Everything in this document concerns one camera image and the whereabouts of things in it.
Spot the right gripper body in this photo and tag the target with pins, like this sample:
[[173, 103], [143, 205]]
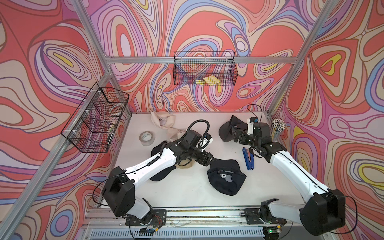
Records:
[[248, 139]]

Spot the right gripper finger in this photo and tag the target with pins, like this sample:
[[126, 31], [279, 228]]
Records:
[[238, 138], [237, 127]]

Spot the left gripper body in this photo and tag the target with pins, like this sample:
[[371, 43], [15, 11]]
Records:
[[200, 156]]

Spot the dark grey baseball cap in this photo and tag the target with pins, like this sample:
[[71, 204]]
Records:
[[225, 131]]

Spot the tan khaki baseball cap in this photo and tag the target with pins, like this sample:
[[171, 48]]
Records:
[[185, 164]]

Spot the cream baseball cap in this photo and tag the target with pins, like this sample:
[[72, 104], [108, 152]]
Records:
[[166, 121]]

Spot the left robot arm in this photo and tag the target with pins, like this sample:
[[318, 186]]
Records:
[[119, 190]]

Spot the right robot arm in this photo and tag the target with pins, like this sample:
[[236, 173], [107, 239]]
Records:
[[323, 209]]

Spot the black cap upside down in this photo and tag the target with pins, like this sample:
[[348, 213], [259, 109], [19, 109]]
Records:
[[226, 176]]

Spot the blue tool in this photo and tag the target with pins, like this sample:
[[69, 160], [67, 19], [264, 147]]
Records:
[[249, 158]]

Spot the cup of pencils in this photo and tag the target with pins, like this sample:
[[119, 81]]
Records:
[[277, 127]]

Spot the clear tape roll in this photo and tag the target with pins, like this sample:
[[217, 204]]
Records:
[[147, 138]]

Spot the black wire basket back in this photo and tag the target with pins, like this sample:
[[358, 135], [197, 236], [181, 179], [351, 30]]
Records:
[[190, 66]]

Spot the black wire basket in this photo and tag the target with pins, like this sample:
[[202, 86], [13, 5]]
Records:
[[92, 127], [190, 66]]

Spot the black wire basket left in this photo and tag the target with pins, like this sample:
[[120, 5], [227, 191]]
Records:
[[92, 127]]

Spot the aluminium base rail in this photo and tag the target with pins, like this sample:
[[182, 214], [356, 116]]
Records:
[[207, 223]]

